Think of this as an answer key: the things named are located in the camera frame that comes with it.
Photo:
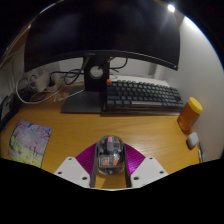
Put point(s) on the flower landscape print mouse pad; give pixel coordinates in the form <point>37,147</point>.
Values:
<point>29,141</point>

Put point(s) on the dark pen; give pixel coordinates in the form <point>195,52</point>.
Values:
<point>201,153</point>

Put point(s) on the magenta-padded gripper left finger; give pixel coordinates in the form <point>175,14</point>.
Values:
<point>71,170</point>

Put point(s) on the small grey earbuds case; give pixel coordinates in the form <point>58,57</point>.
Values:
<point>192,140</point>

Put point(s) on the black curved computer monitor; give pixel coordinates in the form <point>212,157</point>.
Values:
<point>100,28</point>

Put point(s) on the white wall lamp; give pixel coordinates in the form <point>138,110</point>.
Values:
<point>171,8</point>

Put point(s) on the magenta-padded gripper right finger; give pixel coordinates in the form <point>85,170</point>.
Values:
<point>148,170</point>

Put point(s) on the transparent computer mouse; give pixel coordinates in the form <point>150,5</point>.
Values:
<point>110,155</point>

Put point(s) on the black mechanical keyboard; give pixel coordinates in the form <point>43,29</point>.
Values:
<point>143,95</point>

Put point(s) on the white power strip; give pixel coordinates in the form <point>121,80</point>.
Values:
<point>45,81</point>

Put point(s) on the orange jar with yellow lid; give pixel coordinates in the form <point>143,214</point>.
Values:
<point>188,116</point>

